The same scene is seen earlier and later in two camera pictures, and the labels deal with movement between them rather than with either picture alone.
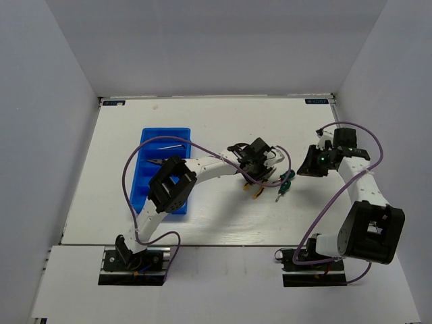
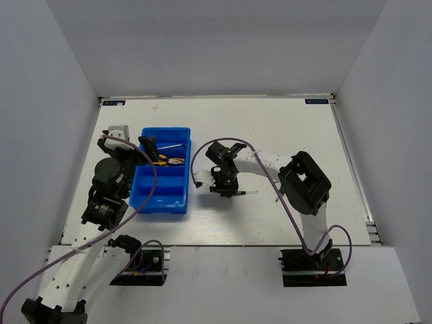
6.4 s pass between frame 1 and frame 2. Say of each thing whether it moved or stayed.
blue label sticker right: stayed
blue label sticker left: stayed
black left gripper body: moved
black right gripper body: moved
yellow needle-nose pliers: moved
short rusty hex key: stayed
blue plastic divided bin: stayed
